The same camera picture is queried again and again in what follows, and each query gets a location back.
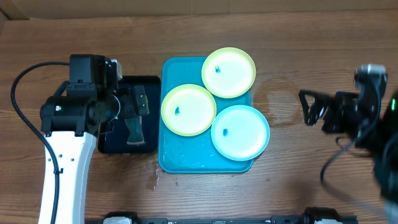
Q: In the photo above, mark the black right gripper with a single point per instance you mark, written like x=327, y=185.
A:
x=333, y=102

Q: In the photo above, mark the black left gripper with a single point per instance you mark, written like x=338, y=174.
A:
x=127, y=93

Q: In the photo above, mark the green sponge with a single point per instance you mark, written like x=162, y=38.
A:
x=134, y=126

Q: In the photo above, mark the yellow plate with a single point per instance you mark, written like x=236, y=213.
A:
x=228, y=72
x=188, y=110

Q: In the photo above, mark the light blue plate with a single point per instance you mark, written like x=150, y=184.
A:
x=240, y=133

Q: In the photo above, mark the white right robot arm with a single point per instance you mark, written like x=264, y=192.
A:
x=358, y=116

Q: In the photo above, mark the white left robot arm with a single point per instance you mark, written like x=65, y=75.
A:
x=71, y=120

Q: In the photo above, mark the black rectangular tray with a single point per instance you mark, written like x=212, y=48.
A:
x=113, y=139

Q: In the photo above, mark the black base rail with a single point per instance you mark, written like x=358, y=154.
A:
x=311, y=215

